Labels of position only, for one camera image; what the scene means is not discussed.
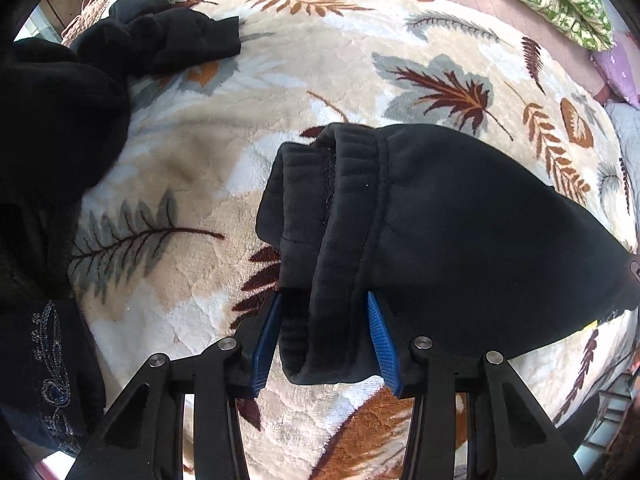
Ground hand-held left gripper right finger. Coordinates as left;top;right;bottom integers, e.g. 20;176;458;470
367;291;586;480

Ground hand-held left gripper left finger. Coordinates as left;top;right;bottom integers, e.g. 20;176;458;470
65;291;283;480

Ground black pants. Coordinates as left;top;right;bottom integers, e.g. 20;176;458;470
256;122;640;387

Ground leaf print plush blanket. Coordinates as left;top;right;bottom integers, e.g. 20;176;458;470
62;0;640;480

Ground dark embroidered garment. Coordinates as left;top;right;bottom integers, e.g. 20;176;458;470
0;300;107;456

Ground black fleece garment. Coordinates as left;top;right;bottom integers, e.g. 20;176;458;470
0;40;132;306

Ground pale blue quilt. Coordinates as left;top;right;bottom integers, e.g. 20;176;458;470
605;102;640;181

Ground black crumpled garment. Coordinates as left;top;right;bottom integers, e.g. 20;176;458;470
70;0;242;78

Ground pink bed sheet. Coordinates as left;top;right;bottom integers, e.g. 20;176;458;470
367;0;616;106

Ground purple pillow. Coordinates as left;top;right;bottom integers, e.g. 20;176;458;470
592;30;640;108

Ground brown quilted cover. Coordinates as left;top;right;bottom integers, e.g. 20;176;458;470
62;0;131;46

